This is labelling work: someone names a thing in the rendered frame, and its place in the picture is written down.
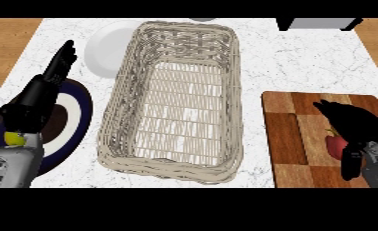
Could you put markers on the grey and black appliance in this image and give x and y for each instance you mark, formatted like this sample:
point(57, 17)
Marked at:
point(319, 23)

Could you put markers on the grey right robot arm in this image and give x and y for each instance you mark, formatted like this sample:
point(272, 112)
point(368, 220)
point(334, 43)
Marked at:
point(369, 165)

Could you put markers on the small grey object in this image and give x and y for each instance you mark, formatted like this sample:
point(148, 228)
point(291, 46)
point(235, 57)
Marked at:
point(202, 19)

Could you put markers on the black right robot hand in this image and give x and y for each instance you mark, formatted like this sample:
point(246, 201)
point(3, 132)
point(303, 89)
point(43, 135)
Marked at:
point(351, 121)

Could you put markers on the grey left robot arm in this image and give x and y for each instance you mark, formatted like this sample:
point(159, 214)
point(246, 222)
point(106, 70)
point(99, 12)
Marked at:
point(18, 161)

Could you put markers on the navy and white plate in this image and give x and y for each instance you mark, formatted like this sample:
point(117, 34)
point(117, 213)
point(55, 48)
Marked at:
point(71, 121)

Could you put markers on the beige wicker basket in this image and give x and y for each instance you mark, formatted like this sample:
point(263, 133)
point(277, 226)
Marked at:
point(173, 101)

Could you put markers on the white round plate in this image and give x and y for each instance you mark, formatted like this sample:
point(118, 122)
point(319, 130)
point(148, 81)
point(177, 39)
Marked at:
point(105, 50)

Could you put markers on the red bell pepper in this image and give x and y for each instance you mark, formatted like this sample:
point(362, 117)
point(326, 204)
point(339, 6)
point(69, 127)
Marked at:
point(335, 145)

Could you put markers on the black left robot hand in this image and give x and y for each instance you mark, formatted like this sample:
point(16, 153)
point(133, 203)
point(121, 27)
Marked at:
point(34, 98)

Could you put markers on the yellow-green fruit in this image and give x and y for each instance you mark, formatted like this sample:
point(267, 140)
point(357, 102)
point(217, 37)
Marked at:
point(13, 138)

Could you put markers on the brown wooden cutting board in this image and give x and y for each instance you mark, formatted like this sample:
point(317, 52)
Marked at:
point(300, 141)

